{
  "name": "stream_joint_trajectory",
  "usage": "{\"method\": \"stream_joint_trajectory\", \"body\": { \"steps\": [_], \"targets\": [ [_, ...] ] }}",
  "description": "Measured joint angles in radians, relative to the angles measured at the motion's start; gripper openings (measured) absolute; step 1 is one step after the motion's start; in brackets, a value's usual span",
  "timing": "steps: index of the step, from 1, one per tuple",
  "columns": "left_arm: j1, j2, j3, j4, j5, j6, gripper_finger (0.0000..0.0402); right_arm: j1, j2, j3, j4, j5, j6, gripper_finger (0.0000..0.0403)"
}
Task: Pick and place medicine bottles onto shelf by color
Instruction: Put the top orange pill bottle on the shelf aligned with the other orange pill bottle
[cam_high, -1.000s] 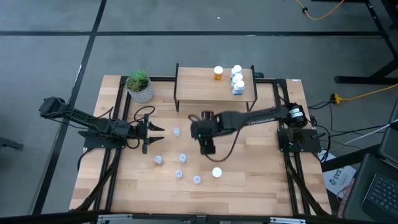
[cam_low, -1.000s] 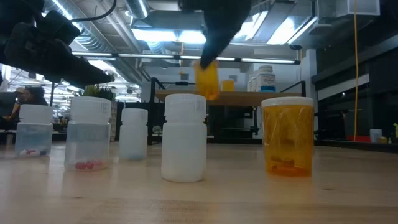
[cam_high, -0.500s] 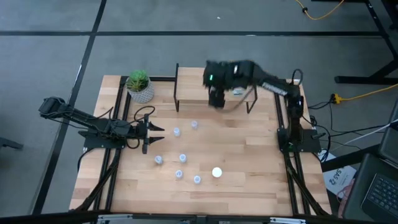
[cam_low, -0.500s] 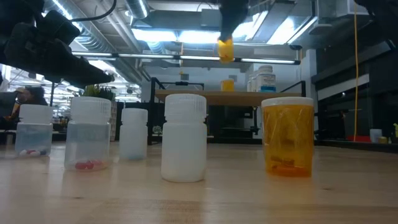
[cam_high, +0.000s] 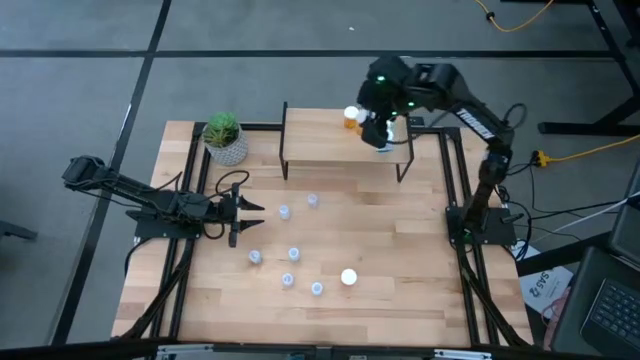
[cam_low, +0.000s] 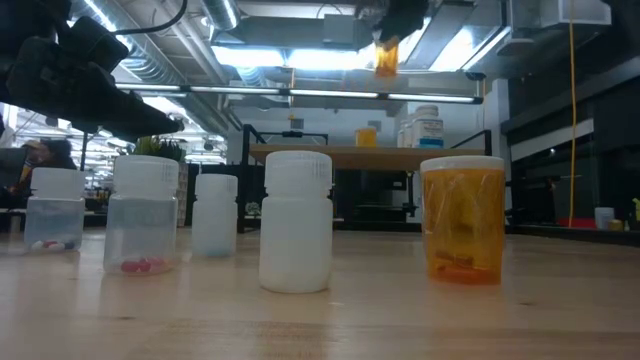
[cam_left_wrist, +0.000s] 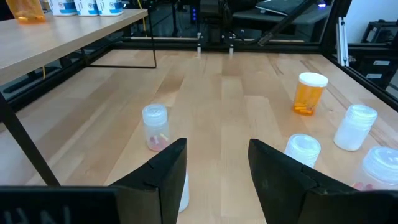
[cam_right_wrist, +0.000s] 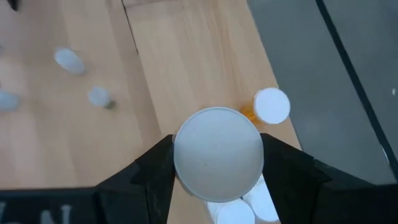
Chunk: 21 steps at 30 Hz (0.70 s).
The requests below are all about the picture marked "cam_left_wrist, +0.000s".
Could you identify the orange pill bottle white cap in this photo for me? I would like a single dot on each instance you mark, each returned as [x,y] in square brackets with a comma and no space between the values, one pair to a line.
[28,12]
[308,96]

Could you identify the silver aluminium extrusion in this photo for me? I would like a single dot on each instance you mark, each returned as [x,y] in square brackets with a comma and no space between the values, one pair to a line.
[342,40]

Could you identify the clear bottle pink yellow pills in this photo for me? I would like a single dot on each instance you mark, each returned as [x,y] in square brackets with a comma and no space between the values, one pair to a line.
[155,130]

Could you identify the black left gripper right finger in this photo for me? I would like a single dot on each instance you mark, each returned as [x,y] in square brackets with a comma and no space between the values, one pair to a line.
[286,193]

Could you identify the wooden shelf black metal legs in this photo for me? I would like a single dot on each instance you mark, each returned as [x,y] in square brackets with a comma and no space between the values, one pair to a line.
[62,40]

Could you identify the black laptop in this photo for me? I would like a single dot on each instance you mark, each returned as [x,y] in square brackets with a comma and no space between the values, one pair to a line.
[280,7]

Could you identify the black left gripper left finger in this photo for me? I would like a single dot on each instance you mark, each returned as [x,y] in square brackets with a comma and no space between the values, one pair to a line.
[149,193]

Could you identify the black equipment case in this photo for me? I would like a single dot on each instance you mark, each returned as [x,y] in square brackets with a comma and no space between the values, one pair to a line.
[381,31]

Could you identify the white bottle blue label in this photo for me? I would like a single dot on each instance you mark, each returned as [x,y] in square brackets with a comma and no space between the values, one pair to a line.
[109,7]
[87,7]
[62,7]

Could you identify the black side desk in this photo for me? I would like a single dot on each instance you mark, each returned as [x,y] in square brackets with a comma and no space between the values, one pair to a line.
[280,19]

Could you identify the translucent bottle bluish contents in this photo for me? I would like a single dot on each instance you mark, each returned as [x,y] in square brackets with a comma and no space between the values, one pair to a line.
[303,149]

